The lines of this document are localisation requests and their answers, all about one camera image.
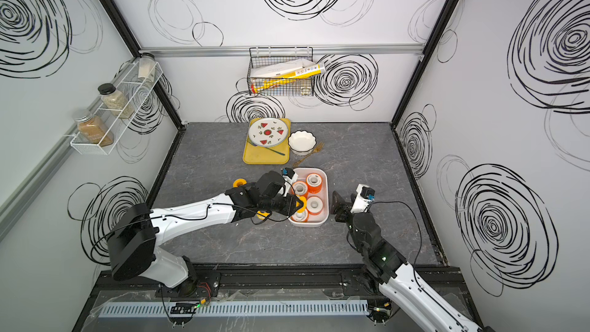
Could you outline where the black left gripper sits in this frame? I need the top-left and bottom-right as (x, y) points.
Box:
(259, 192), (306, 216)

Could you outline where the orange sealing tape roll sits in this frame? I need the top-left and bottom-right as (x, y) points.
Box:
(293, 181), (309, 198)
(306, 173), (324, 194)
(290, 210), (309, 223)
(307, 196), (324, 216)

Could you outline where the yellow sealing tape roll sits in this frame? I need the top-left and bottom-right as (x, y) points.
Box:
(256, 211), (270, 221)
(233, 178), (247, 188)
(297, 196), (307, 213)

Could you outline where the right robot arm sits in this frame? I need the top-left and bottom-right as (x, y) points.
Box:
(330, 186), (493, 331)

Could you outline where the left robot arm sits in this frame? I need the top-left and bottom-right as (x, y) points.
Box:
(105, 168), (304, 296)

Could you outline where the white storage box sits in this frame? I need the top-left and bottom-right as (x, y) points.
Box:
(289, 168), (330, 227)

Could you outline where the yellow white foil box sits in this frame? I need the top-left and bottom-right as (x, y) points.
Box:
(247, 58), (326, 96)

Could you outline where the yellow plastic tray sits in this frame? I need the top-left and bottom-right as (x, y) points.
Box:
(242, 118), (291, 165)

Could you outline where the purple teal fork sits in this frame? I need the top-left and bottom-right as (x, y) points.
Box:
(247, 138), (286, 156)

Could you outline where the watermelon pattern plate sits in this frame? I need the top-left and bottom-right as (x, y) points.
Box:
(247, 118), (288, 148)

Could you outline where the white scalloped bowl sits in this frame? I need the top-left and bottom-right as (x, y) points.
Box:
(288, 130), (317, 156)

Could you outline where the white spice jar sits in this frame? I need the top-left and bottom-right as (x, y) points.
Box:
(138, 52), (156, 82)

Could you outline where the black lid spice jar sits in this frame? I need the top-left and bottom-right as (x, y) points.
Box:
(98, 83), (135, 119)

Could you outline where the brown spice jar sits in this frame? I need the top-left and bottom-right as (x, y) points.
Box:
(72, 109), (115, 147)

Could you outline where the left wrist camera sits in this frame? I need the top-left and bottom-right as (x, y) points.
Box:
(281, 168), (298, 196)

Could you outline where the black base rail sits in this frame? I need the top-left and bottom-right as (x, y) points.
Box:
(90, 264), (466, 297)

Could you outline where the white slotted cable duct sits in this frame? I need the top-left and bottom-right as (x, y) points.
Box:
(98, 300), (370, 318)

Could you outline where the black wire basket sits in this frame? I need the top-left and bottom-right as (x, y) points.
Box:
(247, 46), (313, 96)

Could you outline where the aluminium wall rail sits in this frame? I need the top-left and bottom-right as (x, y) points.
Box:
(139, 43), (425, 58)

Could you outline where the white wire spice rack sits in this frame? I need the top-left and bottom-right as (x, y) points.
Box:
(70, 56), (165, 163)

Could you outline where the black corner frame post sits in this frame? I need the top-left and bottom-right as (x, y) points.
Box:
(99, 0), (185, 131)

